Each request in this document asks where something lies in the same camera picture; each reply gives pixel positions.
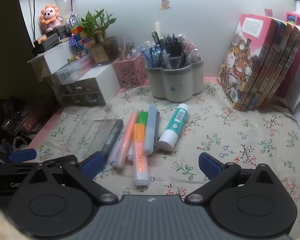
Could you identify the small pink square sticker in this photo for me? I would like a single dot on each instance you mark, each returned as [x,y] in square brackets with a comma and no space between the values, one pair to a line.
[268,12]

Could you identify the pink abacus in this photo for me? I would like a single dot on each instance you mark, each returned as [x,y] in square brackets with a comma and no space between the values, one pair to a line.
[296,20]

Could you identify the grey flower-shaped pen holder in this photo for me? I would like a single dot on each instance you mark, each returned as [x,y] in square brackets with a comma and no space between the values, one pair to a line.
[175,85]

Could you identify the dark grey pen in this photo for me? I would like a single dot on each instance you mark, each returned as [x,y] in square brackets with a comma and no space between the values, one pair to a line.
[157,130]

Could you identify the cartoon cat cover book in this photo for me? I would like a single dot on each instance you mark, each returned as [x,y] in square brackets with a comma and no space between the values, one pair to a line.
[247,55]

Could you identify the black magnifying glass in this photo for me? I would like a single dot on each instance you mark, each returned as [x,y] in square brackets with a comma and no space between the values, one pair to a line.
[173,57]

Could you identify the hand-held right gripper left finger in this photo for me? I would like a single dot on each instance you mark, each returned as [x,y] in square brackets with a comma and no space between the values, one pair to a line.
[92,166]

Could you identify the purple tassel charm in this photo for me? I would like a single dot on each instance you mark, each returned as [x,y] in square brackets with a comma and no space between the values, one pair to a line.
[71,21]

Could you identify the white drawer organizer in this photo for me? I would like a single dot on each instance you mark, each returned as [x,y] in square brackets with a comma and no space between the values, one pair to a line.
[100,80]

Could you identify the clear plastic organizer tray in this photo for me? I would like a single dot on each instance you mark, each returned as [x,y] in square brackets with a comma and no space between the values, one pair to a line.
[100,127]

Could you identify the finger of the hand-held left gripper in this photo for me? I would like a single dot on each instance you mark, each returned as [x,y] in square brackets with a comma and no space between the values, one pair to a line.
[22,155]
[65,158]

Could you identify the small grey box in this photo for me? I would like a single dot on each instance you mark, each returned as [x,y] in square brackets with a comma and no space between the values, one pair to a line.
[52,41]

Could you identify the black marker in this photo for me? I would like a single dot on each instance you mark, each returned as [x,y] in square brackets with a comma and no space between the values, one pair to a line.
[112,137]

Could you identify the cluster of pencils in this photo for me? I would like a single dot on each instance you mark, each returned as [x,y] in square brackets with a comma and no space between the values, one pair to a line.
[128,50]

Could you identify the pink highlighter pen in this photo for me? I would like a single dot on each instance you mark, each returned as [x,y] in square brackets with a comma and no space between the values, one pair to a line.
[126,140]

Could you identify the blue-grey marker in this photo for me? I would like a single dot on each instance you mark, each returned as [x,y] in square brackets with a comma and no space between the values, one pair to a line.
[150,132]

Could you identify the clear plastic storage box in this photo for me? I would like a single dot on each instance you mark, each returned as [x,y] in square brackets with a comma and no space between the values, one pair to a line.
[75,72]

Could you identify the small colourful puzzle cube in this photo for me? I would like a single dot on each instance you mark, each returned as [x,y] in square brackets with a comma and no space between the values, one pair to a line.
[77,31]

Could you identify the bunch of assorted pens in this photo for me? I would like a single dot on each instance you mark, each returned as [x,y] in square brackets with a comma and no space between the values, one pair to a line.
[155,52]

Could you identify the small yellow figurine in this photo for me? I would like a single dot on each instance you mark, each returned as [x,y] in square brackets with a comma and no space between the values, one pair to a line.
[73,58]

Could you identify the dark clutter pile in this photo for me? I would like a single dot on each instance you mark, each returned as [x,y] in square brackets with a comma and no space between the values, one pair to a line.
[15,120]

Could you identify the large colourful puzzle cube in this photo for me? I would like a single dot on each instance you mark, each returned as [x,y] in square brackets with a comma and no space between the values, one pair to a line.
[85,43]

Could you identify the orange highlighter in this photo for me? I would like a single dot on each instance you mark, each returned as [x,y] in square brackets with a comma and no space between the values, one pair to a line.
[141,155]

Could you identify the pink perforated pen holder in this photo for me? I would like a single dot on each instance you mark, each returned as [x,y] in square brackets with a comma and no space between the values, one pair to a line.
[130,72]

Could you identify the floral tablecloth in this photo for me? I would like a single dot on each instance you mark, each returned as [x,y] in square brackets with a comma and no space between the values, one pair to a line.
[215,130]

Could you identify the lucky bamboo in glass vase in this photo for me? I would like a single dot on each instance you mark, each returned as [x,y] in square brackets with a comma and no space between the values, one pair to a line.
[100,22]

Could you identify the white box with plastic bag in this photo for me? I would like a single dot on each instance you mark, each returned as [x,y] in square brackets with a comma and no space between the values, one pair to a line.
[57,55]

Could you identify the black box with orange label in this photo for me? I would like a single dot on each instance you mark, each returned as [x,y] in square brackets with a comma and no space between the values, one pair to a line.
[38,45]

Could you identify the teal and white glue stick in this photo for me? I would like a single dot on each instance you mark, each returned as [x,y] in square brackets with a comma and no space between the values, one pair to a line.
[173,127]

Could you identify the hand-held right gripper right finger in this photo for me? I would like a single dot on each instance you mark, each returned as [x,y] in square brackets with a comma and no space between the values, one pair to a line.
[210,166]

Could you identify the pink lion plush toy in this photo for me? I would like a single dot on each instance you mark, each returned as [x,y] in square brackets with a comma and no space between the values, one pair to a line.
[50,15]

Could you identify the orange animal wall sticker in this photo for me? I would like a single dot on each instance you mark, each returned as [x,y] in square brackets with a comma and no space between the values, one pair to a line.
[165,5]

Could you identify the dark stacked boxes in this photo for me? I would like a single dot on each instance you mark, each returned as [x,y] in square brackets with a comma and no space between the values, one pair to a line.
[63,33]

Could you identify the green highlighter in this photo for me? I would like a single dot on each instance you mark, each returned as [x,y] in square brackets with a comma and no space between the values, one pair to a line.
[142,117]

